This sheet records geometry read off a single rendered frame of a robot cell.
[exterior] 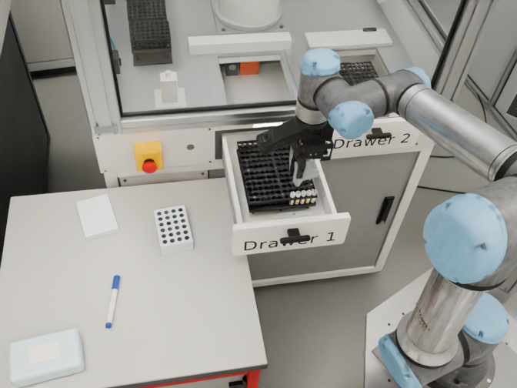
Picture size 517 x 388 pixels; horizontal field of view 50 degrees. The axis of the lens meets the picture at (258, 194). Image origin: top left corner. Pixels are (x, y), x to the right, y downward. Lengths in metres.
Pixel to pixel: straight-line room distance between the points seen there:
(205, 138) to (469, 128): 0.78
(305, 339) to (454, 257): 1.44
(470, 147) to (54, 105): 2.48
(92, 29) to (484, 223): 0.91
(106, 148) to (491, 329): 1.03
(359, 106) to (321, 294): 1.36
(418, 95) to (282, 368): 1.34
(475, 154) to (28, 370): 0.99
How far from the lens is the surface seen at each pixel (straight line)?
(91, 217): 1.55
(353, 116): 1.04
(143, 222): 1.53
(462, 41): 1.56
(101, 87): 1.41
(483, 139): 0.97
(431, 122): 1.03
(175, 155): 1.57
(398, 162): 1.82
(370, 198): 1.93
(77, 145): 2.87
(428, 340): 1.06
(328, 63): 1.11
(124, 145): 1.53
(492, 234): 0.78
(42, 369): 1.32
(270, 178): 1.44
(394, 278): 2.42
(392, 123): 1.64
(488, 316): 1.21
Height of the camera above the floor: 1.97
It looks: 50 degrees down
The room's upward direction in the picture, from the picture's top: 5 degrees clockwise
